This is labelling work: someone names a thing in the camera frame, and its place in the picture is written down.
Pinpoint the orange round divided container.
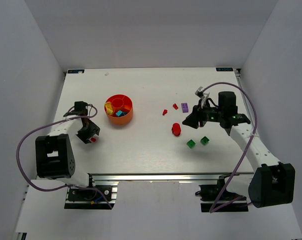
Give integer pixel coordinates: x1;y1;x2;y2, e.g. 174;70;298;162
104;94;134;125

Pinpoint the right blue corner sticker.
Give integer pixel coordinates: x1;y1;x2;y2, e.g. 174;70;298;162
215;67;234;72

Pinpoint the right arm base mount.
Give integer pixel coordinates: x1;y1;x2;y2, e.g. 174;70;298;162
194;173;249;213

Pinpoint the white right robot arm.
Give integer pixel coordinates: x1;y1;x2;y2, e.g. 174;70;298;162
182;90;296;208

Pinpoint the red rounded lego brick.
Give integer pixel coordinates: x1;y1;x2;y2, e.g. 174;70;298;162
171;122;182;137

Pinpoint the green lego brick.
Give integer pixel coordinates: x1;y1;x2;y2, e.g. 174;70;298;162
200;136;210;145
186;139;196;149

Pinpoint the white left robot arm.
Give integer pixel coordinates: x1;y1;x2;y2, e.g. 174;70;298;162
35;101;100;188

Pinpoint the purple lego brick with studs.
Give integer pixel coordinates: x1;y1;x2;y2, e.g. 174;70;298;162
181;102;189;113

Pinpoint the blue corner sticker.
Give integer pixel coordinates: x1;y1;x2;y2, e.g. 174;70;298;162
67;69;85;74
215;67;234;72

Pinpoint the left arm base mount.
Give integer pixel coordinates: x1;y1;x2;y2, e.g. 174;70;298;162
64;181;118;210

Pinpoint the small teal lego brick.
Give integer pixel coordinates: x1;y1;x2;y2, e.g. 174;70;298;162
115;110;127;117

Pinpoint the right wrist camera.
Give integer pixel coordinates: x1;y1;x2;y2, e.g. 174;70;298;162
195;86;210;108

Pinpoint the white foam board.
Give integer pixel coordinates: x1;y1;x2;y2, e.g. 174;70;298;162
16;181;302;240

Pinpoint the aluminium table rail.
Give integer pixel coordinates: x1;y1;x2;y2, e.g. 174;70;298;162
37;172;254;182

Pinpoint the long yellow lego brick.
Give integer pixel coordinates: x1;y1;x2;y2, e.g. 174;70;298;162
104;101;114;116

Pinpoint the left blue corner sticker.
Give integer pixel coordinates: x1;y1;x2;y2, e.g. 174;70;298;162
67;69;85;74

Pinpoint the teal arched lego brick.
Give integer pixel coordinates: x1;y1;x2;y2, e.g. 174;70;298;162
115;110;123;117

